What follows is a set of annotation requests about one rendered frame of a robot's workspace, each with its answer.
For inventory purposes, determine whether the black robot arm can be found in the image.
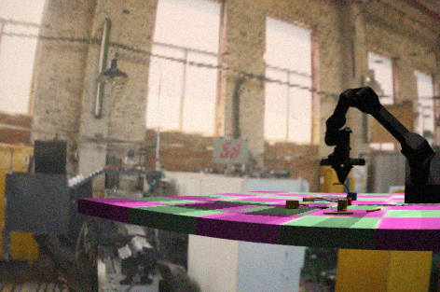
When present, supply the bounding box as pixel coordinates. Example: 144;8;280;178
324;86;435;182

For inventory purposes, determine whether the small brown wooden block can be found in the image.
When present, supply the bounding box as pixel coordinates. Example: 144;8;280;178
285;200;299;208

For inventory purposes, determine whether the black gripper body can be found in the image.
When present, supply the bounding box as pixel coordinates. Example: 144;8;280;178
320;145;365;167

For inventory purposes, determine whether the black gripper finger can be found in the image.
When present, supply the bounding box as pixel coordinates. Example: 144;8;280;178
332;167;342;183
340;166;353;184

